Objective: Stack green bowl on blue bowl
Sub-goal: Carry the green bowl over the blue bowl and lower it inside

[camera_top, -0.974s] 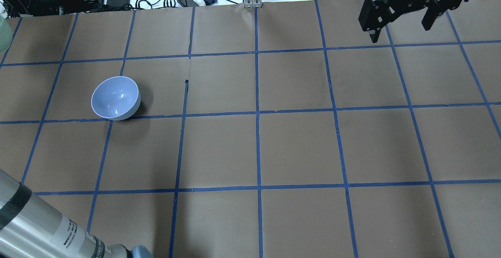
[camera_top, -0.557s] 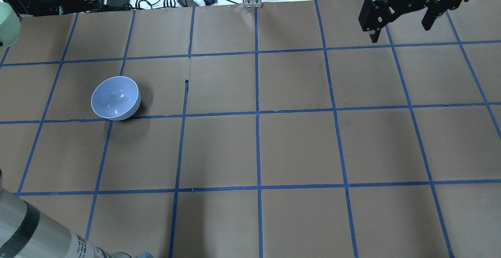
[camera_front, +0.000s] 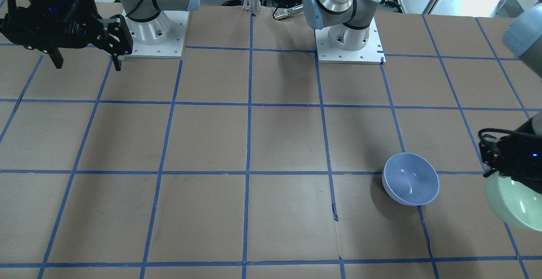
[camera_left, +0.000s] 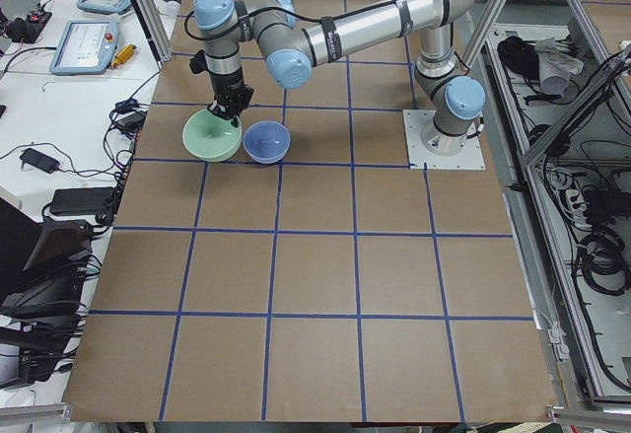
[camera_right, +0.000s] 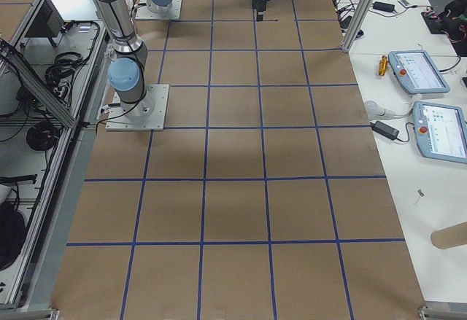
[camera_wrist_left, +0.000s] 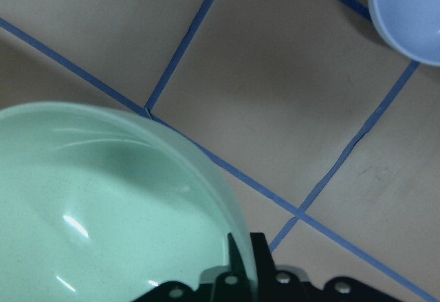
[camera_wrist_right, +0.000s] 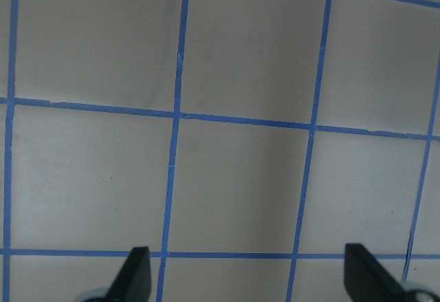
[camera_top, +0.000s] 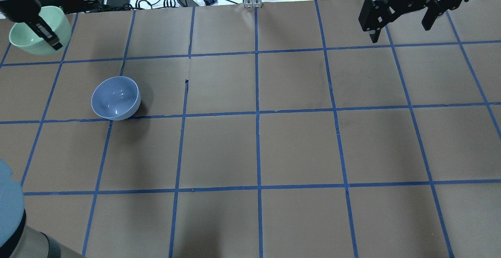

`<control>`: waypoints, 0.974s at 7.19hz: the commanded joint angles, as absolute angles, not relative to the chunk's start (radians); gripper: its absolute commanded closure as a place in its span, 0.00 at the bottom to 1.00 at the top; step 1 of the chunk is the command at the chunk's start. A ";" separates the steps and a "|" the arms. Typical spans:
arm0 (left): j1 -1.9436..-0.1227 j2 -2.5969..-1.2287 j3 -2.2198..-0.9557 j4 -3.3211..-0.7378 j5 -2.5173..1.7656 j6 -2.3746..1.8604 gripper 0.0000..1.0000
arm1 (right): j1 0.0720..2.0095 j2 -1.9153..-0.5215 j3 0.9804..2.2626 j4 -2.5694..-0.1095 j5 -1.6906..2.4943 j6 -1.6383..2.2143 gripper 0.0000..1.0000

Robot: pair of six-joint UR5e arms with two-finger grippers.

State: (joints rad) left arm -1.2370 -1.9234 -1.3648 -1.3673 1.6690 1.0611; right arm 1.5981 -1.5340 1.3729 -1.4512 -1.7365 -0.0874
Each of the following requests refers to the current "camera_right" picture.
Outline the gold metal cylinder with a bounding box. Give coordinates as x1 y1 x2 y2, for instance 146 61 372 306
378 55 388 77

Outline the white light bulb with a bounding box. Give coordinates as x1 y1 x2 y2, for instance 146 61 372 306
364 101 414 121

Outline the far teach pendant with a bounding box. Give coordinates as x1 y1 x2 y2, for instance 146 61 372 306
388 50 450 95

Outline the teach pendant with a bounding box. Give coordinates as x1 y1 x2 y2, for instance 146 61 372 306
388 50 450 95
412 101 466 163

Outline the black power adapter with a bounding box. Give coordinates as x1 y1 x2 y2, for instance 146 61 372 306
370 120 399 141

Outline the near teach pendant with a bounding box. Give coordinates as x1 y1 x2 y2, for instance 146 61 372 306
412 101 466 163

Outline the cardboard tube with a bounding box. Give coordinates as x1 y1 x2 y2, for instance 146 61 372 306
431 222 467 249

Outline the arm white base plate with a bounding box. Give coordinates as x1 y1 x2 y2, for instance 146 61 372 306
105 84 169 131
135 0 182 21

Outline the aluminium frame post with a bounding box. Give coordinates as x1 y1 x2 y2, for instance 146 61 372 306
341 0 373 52

